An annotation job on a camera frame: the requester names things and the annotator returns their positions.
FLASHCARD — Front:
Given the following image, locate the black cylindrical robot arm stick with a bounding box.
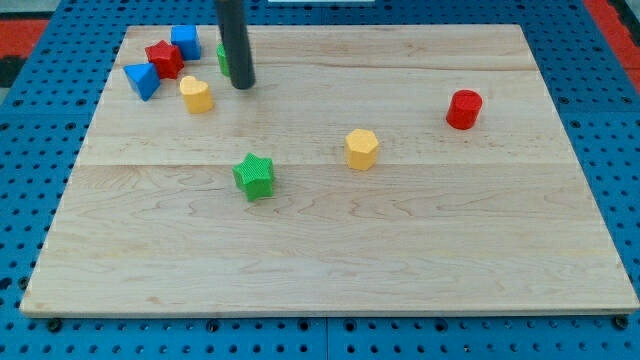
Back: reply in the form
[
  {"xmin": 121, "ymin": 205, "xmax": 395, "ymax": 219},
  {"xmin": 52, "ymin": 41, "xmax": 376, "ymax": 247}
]
[{"xmin": 214, "ymin": 0, "xmax": 256, "ymax": 90}]

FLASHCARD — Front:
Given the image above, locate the yellow hexagon block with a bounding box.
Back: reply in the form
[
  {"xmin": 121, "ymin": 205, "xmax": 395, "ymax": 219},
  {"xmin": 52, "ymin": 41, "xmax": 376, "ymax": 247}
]
[{"xmin": 344, "ymin": 129, "xmax": 379, "ymax": 171}]

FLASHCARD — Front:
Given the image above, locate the wooden board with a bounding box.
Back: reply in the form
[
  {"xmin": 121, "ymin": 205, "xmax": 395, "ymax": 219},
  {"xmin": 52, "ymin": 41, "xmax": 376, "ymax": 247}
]
[{"xmin": 20, "ymin": 25, "xmax": 639, "ymax": 318}]

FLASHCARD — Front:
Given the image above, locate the green star block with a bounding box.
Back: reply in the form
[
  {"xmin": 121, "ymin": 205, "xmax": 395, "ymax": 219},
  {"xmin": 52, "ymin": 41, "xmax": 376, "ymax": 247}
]
[{"xmin": 232, "ymin": 153, "xmax": 275, "ymax": 202}]

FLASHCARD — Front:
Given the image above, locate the yellow heart block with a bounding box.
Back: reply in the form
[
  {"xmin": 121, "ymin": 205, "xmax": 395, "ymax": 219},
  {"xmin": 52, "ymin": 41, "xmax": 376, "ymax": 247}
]
[{"xmin": 179, "ymin": 76, "xmax": 215, "ymax": 114}]

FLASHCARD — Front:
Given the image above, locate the red cylinder block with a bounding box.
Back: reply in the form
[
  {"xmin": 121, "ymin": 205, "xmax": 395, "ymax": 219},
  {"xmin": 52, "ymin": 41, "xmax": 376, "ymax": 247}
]
[{"xmin": 445, "ymin": 89, "xmax": 483, "ymax": 130}]

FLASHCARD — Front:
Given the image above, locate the green block behind stick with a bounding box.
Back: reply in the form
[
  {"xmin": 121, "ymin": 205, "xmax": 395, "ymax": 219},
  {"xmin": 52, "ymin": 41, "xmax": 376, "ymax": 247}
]
[{"xmin": 216, "ymin": 43, "xmax": 230, "ymax": 77}]

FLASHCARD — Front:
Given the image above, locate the red star block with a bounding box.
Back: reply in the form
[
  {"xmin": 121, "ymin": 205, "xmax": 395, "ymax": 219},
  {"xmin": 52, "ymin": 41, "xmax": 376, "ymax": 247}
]
[{"xmin": 145, "ymin": 40, "xmax": 184, "ymax": 79}]

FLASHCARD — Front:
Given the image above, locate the blue cube block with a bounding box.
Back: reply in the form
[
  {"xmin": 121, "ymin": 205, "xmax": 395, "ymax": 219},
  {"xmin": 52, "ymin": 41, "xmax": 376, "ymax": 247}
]
[{"xmin": 171, "ymin": 25, "xmax": 201, "ymax": 61}]

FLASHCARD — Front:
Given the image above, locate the blue triangle block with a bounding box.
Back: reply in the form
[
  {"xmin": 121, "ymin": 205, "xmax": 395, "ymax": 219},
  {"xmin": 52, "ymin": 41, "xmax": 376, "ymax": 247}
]
[{"xmin": 123, "ymin": 63, "xmax": 161, "ymax": 101}]

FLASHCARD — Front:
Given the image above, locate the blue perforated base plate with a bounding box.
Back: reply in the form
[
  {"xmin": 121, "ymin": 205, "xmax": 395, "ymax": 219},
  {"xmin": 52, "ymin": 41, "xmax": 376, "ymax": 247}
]
[{"xmin": 1, "ymin": 1, "xmax": 639, "ymax": 359}]

